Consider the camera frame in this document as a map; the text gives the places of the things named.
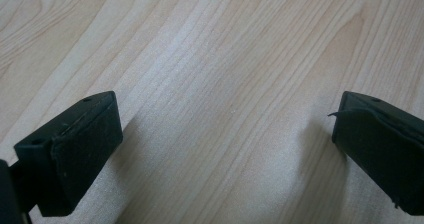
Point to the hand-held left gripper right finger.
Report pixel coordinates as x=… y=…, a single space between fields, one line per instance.
x=383 y=150

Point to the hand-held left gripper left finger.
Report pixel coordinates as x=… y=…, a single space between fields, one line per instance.
x=80 y=150

